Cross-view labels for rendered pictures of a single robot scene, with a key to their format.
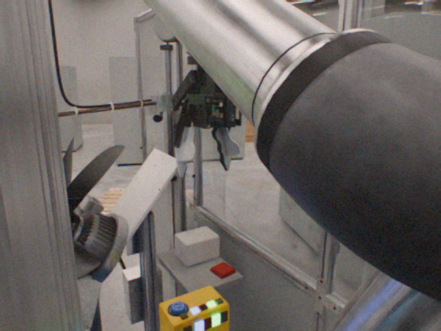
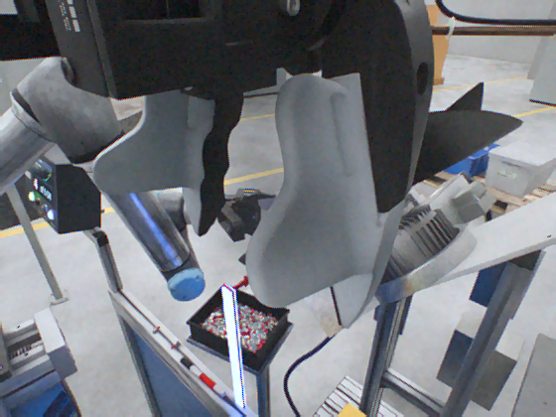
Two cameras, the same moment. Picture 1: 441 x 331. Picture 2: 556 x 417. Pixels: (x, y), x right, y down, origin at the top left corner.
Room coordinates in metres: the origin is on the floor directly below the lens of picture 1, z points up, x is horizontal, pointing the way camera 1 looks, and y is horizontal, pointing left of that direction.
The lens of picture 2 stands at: (0.56, -0.10, 1.58)
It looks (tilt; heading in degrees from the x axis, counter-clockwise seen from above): 31 degrees down; 73
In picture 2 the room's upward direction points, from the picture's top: straight up
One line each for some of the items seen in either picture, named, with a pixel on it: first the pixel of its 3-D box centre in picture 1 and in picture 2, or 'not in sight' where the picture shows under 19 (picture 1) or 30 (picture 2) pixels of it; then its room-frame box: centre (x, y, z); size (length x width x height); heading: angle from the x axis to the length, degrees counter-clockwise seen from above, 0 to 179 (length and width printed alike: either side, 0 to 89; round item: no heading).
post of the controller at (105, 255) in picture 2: not in sight; (108, 262); (0.32, 0.77, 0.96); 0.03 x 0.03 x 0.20; 31
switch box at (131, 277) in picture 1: (143, 291); (477, 359); (1.27, 0.33, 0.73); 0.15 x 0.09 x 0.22; 121
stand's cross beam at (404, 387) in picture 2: not in sight; (412, 392); (1.13, 0.38, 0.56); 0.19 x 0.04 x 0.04; 121
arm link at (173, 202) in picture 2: not in sight; (166, 208); (0.51, 0.64, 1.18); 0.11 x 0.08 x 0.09; 158
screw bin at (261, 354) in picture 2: not in sight; (239, 324); (0.65, 0.55, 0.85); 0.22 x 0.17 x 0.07; 135
